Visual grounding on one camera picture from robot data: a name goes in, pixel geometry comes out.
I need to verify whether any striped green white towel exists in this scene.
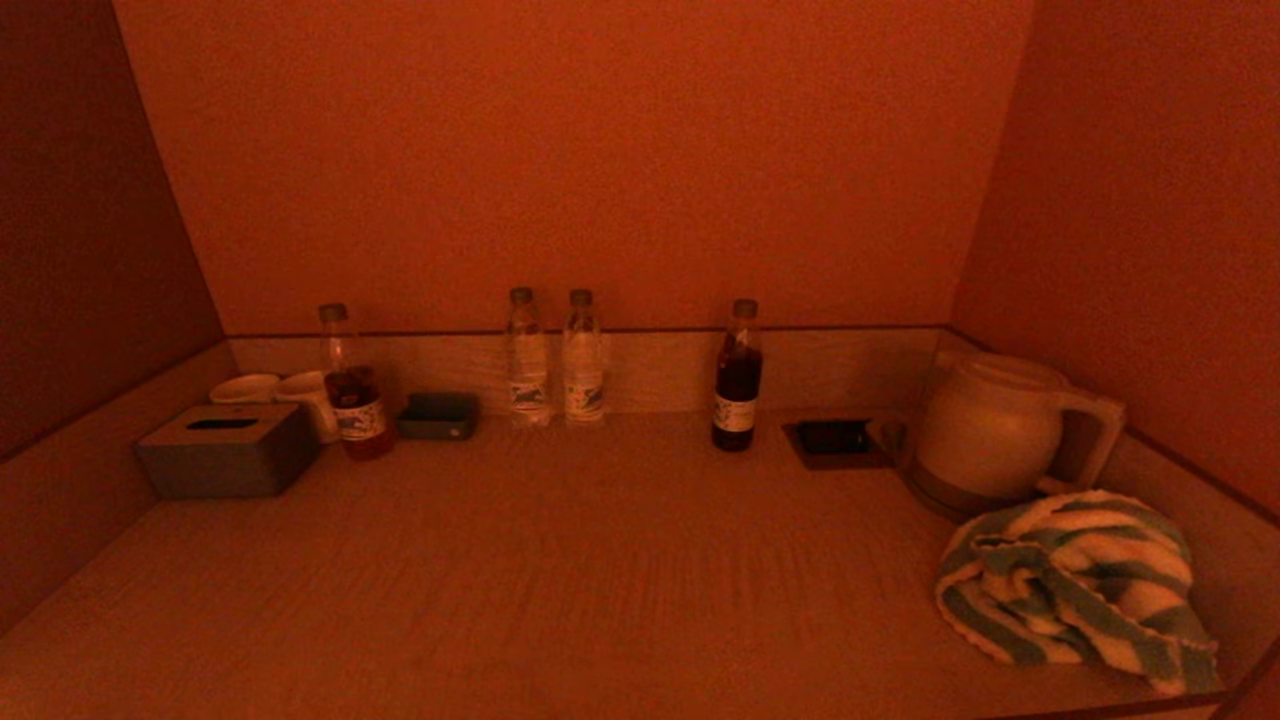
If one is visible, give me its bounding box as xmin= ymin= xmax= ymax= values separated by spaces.
xmin=934 ymin=489 xmax=1221 ymax=697

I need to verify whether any black socket panel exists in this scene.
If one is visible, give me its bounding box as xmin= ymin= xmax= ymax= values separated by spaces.
xmin=781 ymin=418 xmax=891 ymax=471

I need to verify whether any clear water bottle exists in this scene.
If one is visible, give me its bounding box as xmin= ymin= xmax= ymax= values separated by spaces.
xmin=561 ymin=289 xmax=606 ymax=431
xmin=505 ymin=288 xmax=552 ymax=429

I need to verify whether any dark drink bottle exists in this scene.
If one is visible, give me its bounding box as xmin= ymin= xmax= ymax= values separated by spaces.
xmin=712 ymin=299 xmax=764 ymax=453

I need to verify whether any small teal tray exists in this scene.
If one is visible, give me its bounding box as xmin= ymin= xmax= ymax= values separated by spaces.
xmin=396 ymin=392 xmax=480 ymax=441

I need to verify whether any amber tea bottle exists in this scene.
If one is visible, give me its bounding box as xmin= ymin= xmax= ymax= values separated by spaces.
xmin=318 ymin=304 xmax=396 ymax=461

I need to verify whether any white ceramic mug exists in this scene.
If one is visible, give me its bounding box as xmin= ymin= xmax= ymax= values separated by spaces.
xmin=276 ymin=371 xmax=343 ymax=444
xmin=209 ymin=374 xmax=281 ymax=406

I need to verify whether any white electric kettle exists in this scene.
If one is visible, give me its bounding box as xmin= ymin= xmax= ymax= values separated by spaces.
xmin=912 ymin=350 xmax=1128 ymax=501

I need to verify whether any blue-grey tissue box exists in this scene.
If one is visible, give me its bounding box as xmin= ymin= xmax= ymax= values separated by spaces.
xmin=136 ymin=403 xmax=322 ymax=500

